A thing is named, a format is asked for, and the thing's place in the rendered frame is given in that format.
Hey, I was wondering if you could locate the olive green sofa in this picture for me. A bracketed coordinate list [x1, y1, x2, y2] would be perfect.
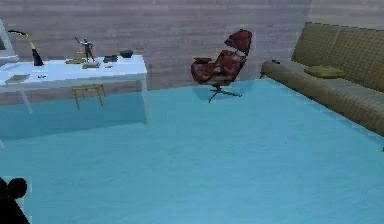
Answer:
[259, 21, 384, 138]

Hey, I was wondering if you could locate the dark figurine statue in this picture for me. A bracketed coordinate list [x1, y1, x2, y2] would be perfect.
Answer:
[74, 36, 96, 63]

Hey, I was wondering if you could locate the black and yellow desk lamp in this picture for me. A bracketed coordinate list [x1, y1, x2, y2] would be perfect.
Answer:
[7, 29, 45, 67]

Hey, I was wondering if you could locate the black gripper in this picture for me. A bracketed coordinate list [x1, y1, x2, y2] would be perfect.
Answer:
[0, 177, 32, 224]

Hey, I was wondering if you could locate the yellow-green cushion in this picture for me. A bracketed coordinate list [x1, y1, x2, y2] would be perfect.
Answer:
[303, 65, 347, 80]

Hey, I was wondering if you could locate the white laptop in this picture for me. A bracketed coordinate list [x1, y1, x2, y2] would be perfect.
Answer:
[0, 19, 20, 68]

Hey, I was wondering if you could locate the tan flat box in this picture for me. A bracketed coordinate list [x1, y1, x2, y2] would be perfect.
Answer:
[81, 61, 101, 70]

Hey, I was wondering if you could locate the red swivel armchair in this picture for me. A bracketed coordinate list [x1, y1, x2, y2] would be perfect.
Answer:
[190, 28, 253, 104]

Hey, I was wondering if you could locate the white table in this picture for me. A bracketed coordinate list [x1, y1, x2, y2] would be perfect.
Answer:
[0, 54, 152, 150]

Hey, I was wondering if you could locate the yellow wooden stool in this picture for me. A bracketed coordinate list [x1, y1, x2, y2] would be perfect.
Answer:
[71, 83, 108, 111]

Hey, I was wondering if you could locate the tan book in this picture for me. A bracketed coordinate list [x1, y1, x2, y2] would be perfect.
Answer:
[4, 73, 31, 84]

